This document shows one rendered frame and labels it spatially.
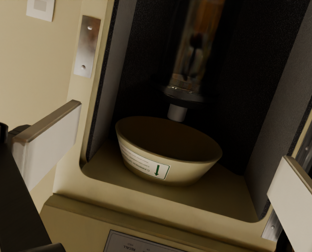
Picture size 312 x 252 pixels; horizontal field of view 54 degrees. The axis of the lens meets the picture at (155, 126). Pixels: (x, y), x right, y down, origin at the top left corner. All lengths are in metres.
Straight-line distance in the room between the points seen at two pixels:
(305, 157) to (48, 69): 0.68
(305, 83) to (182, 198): 0.22
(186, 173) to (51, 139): 0.30
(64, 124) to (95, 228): 0.27
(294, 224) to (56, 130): 0.13
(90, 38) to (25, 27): 0.54
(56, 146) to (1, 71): 0.79
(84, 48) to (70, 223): 0.23
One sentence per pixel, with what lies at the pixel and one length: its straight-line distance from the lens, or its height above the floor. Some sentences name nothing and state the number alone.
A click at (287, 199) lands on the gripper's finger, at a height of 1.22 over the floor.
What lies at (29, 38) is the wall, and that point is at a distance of 0.90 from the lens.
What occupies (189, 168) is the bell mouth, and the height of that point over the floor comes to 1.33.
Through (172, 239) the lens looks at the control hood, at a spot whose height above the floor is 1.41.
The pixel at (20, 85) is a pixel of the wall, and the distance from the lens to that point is 0.94.
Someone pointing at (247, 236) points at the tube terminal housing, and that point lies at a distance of 0.46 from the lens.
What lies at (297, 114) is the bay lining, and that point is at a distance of 0.42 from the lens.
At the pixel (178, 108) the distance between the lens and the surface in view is 0.46.
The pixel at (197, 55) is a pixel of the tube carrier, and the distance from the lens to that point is 0.42.
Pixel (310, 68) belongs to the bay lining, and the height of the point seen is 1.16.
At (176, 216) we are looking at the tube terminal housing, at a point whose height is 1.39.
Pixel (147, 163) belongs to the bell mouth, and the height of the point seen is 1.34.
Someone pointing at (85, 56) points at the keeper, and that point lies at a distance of 0.38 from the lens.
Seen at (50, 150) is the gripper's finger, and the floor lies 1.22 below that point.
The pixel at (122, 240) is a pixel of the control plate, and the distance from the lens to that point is 0.42.
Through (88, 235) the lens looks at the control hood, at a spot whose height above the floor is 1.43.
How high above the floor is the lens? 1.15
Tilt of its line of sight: 18 degrees up
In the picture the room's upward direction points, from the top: 165 degrees counter-clockwise
